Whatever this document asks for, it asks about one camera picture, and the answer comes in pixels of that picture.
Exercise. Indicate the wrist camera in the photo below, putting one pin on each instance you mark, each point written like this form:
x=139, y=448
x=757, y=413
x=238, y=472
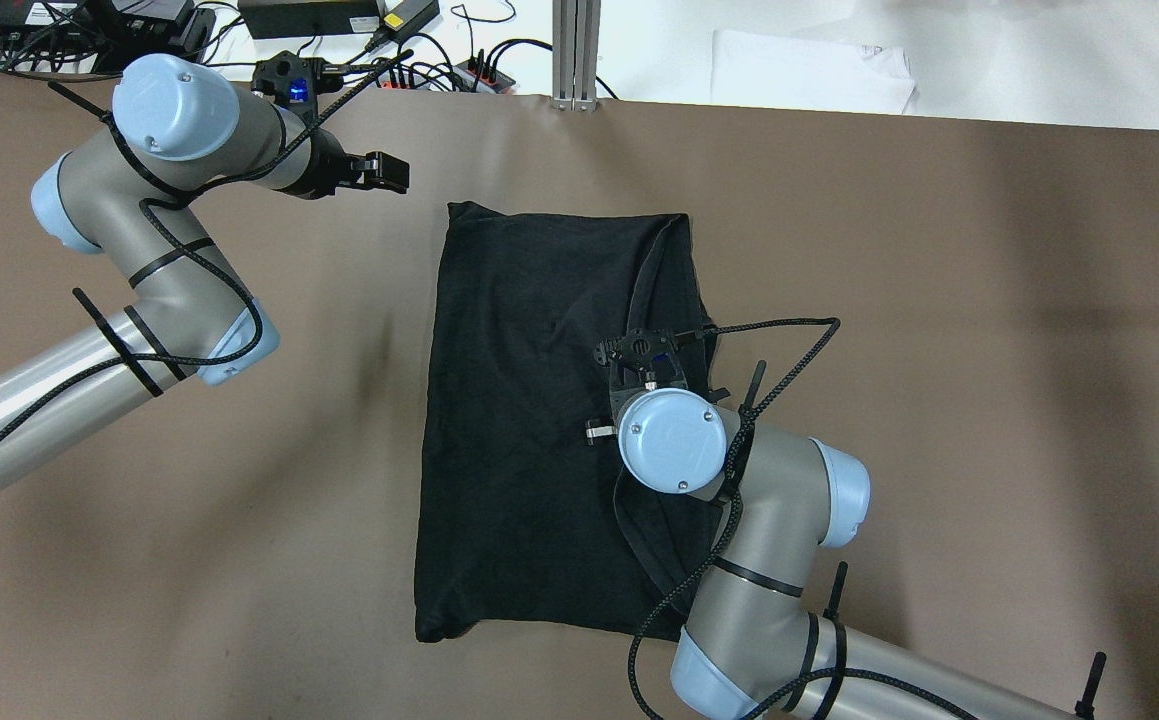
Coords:
x=644, y=359
x=295, y=81

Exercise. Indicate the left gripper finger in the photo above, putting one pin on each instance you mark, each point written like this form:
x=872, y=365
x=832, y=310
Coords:
x=380, y=171

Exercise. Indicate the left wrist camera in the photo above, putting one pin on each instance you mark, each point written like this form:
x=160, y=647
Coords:
x=295, y=81

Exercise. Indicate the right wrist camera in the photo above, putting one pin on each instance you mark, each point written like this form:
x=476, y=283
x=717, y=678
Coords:
x=644, y=359

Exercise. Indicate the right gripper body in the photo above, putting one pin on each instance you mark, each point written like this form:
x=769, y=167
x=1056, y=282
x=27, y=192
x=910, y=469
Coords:
x=596, y=433

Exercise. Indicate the black printed t-shirt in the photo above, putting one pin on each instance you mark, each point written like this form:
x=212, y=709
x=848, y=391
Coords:
x=520, y=519

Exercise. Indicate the aluminium frame post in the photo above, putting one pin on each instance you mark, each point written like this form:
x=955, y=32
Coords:
x=575, y=41

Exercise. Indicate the black power adapter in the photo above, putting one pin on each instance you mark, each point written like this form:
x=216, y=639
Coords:
x=291, y=19

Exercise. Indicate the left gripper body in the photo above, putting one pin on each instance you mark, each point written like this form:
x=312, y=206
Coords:
x=325, y=170

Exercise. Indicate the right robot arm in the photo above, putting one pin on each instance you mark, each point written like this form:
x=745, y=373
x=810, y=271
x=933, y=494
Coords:
x=750, y=648

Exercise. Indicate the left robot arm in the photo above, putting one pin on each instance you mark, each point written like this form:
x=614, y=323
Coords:
x=174, y=131

